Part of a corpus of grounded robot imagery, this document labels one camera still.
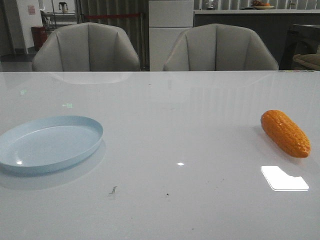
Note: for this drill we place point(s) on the fruit bowl on counter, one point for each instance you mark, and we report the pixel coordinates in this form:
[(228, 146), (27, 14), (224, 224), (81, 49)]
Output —
[(260, 5)]

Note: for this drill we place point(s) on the white cabinet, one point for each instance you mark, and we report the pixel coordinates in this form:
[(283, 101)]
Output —
[(166, 20)]

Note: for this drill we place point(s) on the orange toy corn cob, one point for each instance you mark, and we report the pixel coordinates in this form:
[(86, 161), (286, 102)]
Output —
[(288, 136)]

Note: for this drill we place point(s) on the right grey upholstered chair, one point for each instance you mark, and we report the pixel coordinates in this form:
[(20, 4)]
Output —
[(219, 47)]

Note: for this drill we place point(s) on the dark grey counter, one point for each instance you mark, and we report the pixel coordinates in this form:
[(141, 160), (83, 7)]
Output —
[(271, 25)]

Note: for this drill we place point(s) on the beige cushion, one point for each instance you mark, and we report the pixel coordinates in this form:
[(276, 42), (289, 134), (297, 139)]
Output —
[(307, 61)]

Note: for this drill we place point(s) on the red barrier belt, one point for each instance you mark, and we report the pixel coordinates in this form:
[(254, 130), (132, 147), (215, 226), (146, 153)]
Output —
[(114, 16)]

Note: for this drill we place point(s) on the red trash bin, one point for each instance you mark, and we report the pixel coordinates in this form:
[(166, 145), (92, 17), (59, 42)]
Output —
[(39, 36)]

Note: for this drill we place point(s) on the left grey upholstered chair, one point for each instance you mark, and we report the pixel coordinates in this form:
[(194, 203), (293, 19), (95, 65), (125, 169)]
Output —
[(87, 47)]

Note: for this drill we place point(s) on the grey upholstered chair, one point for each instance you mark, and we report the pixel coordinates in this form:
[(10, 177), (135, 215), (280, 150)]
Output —
[(219, 47), (87, 47)]

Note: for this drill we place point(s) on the light blue round plate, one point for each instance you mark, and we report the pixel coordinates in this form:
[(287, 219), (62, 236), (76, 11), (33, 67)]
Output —
[(49, 144)]

